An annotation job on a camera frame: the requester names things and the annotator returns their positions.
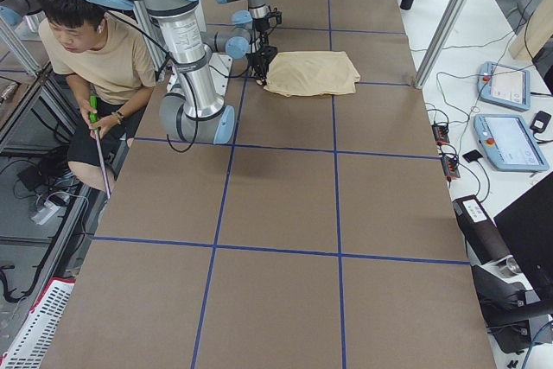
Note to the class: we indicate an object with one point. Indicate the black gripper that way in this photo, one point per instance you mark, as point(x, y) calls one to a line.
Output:
point(260, 62)
point(259, 23)

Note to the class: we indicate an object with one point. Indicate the cream long sleeve t-shirt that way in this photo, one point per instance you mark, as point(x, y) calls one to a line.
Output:
point(311, 73)

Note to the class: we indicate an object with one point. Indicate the person in beige shirt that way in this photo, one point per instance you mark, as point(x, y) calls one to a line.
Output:
point(102, 54)

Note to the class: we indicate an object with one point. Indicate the brown paper table mat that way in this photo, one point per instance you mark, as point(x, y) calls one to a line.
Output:
point(321, 236)

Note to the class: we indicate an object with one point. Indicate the upper teach pendant tablet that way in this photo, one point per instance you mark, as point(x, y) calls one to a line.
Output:
point(503, 85)

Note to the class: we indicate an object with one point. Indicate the teach pendant tablet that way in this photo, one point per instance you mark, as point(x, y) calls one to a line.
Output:
point(503, 85)
point(507, 143)

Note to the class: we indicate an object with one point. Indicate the lower teach pendant tablet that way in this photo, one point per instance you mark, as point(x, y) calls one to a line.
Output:
point(507, 143)

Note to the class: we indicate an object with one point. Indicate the wooden beam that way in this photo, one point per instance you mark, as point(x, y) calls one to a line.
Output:
point(534, 34)

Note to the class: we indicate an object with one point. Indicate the black brown cylinder device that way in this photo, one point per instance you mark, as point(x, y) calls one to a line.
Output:
point(479, 230)

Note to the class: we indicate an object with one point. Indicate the black power adapter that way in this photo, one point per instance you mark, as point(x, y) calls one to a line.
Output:
point(540, 122)

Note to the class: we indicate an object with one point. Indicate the black monitor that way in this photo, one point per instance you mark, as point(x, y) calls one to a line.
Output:
point(526, 228)

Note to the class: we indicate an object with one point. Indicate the white plastic basket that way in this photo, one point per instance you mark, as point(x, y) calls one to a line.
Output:
point(31, 344)

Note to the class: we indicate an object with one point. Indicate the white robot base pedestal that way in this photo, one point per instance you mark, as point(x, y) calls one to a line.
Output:
point(220, 65)

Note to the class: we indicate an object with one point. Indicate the green handled grabber stick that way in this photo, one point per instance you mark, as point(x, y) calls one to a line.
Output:
point(93, 116)

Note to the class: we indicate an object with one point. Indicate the aluminium frame post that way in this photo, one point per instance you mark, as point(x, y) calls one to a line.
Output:
point(442, 33)

